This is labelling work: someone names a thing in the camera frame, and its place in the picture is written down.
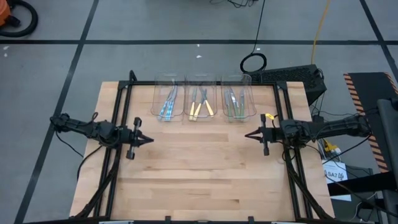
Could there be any grey metal post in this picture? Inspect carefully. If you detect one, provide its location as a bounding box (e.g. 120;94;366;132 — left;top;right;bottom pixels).
377;98;398;224

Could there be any black hazard striped platform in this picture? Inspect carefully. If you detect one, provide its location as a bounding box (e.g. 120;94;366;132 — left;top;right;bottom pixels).
343;72;398;174

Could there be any yellow cable plug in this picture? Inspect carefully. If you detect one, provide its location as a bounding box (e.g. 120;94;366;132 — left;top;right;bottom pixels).
323;140;342;156

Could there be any black metal beam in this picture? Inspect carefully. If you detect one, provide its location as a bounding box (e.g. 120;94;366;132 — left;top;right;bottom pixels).
326;172;398;197

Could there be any cream handled table knife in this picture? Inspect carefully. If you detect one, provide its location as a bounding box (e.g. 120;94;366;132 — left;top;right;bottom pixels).
198;86;216;118
192;89;208;122
188;86;198;121

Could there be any white paper label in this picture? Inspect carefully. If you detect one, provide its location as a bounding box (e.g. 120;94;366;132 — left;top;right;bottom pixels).
322;159;352;202

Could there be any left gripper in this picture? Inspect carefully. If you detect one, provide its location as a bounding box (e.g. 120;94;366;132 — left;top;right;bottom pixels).
118;116;155;161

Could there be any teal white patterned knife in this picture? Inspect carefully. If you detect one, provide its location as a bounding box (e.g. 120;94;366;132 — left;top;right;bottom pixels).
157;81;177;121
164;83;178;122
167;85;180;121

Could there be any black coiled floor cable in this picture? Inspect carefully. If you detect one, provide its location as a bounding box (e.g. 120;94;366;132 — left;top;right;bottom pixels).
239;0;267;74

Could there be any black vacuum hose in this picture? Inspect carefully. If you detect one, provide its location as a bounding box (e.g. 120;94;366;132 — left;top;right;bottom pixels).
0;0;39;38

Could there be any black cable bundle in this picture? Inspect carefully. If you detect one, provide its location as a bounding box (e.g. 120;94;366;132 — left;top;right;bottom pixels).
210;0;259;9

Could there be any orange vacuum cleaner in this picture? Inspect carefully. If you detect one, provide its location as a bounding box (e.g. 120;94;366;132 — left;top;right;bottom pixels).
0;0;12;26

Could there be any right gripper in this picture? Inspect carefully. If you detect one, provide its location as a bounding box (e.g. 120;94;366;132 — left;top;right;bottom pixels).
244;113;282;157

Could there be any black computer case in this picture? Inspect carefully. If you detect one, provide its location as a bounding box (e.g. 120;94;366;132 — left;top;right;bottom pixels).
248;64;328;106

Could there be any clear plastic bin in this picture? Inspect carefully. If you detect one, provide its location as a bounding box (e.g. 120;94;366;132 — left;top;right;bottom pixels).
220;73;257;123
150;73;187;123
184;73;218;123

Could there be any yellow floor cable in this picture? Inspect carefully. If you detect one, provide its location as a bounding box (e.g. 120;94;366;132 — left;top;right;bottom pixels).
312;0;332;65

